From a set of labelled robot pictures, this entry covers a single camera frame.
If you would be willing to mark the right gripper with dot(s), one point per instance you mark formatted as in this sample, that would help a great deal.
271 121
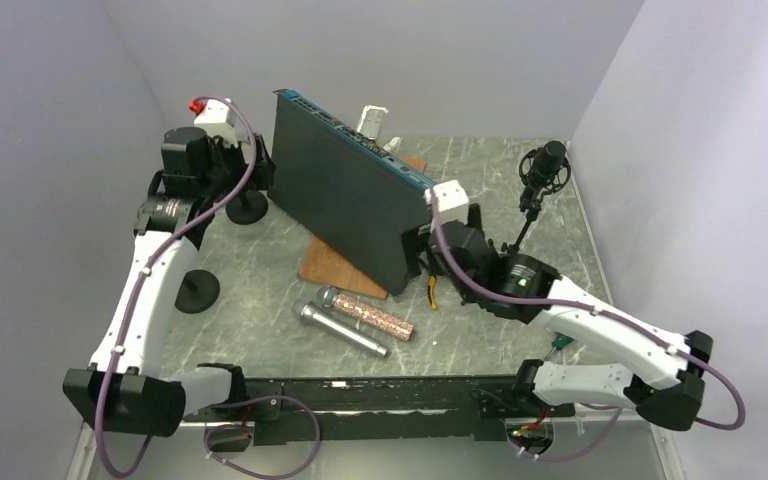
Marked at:
416 240

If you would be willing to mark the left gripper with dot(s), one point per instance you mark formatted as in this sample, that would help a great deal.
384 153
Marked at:
260 177

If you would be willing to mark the shock mount desk stand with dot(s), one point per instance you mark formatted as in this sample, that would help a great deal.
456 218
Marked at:
247 208

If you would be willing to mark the rhinestone microphone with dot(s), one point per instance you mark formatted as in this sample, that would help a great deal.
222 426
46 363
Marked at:
332 297

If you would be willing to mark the silver microphone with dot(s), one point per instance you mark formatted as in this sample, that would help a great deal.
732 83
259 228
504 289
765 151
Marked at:
311 315

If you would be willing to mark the clip desk mic stand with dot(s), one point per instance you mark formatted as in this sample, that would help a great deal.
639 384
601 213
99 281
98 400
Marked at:
199 290

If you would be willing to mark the black tripod shock mount stand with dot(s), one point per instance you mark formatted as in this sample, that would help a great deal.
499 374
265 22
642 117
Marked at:
530 201

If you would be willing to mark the black condenser microphone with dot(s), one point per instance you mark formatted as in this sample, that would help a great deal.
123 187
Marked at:
548 162

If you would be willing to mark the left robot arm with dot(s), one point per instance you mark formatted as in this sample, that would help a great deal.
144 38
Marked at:
169 230

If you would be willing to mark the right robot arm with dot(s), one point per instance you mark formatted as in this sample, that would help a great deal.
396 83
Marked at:
657 373

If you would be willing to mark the wooden board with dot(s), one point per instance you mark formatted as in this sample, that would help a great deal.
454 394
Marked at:
341 268

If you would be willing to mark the small white bottle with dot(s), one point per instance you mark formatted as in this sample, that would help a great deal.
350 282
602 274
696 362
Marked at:
392 144

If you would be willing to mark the yellow handled pliers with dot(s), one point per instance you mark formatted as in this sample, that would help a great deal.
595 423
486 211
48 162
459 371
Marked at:
431 290

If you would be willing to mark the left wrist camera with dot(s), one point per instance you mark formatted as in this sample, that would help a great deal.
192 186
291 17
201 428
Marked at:
216 119

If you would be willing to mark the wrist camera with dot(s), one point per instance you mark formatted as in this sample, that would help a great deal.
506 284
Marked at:
216 119
452 201

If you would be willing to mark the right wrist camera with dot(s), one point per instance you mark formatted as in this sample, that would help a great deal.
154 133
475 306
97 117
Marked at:
452 201

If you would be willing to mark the dark network switch box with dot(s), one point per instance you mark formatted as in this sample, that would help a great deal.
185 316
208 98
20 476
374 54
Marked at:
308 143

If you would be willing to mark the green handled screwdriver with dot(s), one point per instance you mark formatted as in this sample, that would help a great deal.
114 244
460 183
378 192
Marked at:
560 342

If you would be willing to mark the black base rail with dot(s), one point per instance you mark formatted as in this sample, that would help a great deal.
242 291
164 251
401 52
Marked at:
284 410

